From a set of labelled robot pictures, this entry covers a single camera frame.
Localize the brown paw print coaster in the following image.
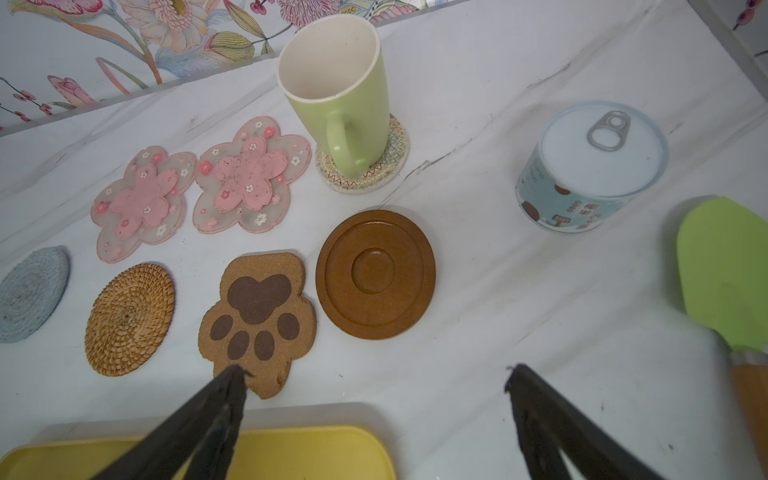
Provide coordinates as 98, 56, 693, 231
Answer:
198, 252, 317, 399

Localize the pink flower coaster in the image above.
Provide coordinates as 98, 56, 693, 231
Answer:
192, 116, 312, 234
90, 146, 197, 264

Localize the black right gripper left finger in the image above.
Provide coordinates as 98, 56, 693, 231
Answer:
95, 365, 246, 479

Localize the tan rattan round coaster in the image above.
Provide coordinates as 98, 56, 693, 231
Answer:
84, 263, 175, 377

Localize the grey-blue woven round coaster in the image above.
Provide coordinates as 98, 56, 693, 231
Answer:
1, 246, 70, 344

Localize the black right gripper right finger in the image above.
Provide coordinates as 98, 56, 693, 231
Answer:
505, 364, 660, 479

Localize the lime green spatula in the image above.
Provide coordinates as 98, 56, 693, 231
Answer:
676, 198, 767, 472

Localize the colourful zigzag woven coaster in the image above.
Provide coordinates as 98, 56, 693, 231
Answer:
315, 115, 411, 195

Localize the light green mug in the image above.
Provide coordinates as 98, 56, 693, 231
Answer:
277, 14, 390, 179

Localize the dark brown round coaster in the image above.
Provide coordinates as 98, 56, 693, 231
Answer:
315, 210, 436, 340

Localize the yellow tray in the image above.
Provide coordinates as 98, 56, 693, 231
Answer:
1, 425, 396, 479

